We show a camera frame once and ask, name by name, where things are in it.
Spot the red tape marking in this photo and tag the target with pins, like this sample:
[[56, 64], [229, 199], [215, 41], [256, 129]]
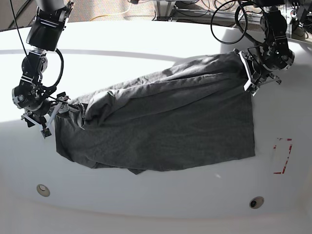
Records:
[[281, 154]]

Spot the right table grommet hole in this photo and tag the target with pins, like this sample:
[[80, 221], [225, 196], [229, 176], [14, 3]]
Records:
[[256, 202]]

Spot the left table grommet hole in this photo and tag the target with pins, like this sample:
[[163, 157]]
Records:
[[43, 190]]

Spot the aluminium frame post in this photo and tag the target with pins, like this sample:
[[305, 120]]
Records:
[[163, 9]]

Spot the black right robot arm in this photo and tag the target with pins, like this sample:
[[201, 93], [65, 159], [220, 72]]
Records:
[[31, 95]]

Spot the table grommet hole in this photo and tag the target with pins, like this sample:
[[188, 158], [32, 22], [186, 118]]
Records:
[[256, 202], [43, 190]]

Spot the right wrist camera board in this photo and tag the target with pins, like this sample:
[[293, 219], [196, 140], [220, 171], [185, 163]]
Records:
[[46, 133]]

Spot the grey t-shirt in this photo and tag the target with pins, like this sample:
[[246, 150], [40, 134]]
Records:
[[190, 115]]

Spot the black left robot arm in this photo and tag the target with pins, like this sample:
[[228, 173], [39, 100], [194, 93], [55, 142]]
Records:
[[263, 58]]

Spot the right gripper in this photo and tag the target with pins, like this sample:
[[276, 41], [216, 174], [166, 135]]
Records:
[[44, 116]]

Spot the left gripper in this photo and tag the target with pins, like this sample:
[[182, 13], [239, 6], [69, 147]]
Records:
[[257, 74]]

